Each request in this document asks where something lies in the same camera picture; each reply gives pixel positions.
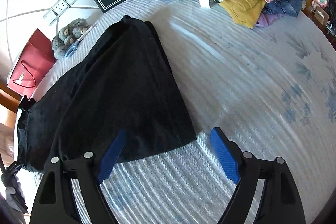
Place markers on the grey plush toy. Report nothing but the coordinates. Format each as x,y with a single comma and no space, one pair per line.
67,36

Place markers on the black t-shirt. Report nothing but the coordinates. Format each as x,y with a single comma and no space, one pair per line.
125,83

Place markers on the red paper gift bag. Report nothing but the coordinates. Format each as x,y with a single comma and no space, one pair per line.
31,65

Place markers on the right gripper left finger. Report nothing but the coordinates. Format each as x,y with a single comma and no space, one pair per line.
55,200

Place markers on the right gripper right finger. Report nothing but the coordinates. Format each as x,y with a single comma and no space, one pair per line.
280,201

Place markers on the wooden bed frame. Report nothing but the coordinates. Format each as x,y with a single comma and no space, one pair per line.
9,107

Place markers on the white power strip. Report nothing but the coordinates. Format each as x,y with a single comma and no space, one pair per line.
58,9

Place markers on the striped floral bed sheet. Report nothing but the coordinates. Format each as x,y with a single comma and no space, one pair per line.
271,90

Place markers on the blue handled scissors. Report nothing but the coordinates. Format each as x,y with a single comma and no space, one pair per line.
72,49

